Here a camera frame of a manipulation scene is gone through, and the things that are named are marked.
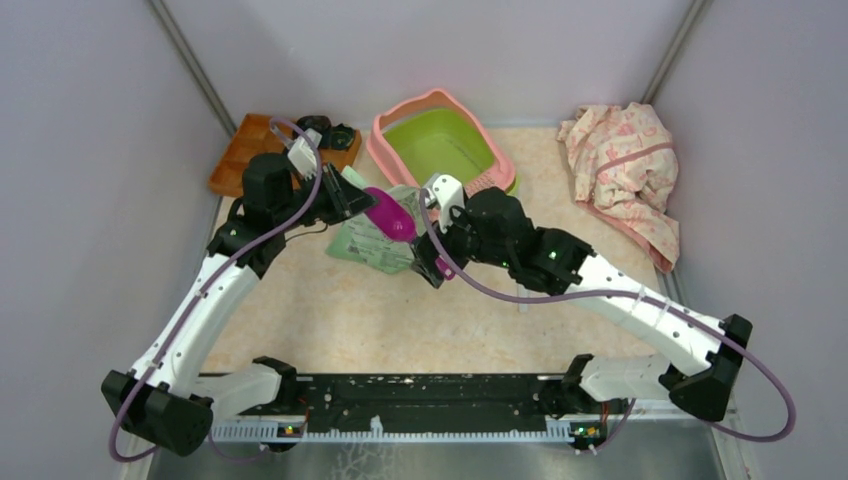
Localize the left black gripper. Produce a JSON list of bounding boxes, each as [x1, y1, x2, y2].
[[275, 160, 381, 232]]

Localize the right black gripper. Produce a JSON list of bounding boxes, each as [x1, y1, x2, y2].
[[410, 200, 513, 288]]

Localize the green cat litter bag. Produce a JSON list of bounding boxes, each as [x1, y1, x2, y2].
[[325, 185, 425, 274]]

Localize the purple plastic scoop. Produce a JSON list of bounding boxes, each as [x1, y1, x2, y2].
[[364, 187, 455, 280]]

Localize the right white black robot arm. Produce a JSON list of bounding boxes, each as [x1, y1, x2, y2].
[[416, 187, 753, 422]]

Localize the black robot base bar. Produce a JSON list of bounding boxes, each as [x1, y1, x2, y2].
[[236, 372, 631, 436]]

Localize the green and pink litter box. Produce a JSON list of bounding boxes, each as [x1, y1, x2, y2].
[[366, 88, 520, 195]]

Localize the black part with green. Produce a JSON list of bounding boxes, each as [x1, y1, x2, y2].
[[329, 123, 356, 151]]

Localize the black round part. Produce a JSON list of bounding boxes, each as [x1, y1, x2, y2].
[[296, 115, 332, 135]]

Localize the orange compartment tray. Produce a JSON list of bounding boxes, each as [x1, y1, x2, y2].
[[207, 113, 362, 198]]

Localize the cream pink printed jacket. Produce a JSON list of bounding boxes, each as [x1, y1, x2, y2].
[[557, 103, 680, 273]]

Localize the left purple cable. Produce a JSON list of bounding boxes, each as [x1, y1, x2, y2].
[[107, 116, 325, 464]]

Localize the purple cable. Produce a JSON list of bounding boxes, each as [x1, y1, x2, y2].
[[417, 188, 798, 457], [107, 116, 325, 464]]

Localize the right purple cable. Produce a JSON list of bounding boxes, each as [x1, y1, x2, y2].
[[417, 188, 798, 457]]

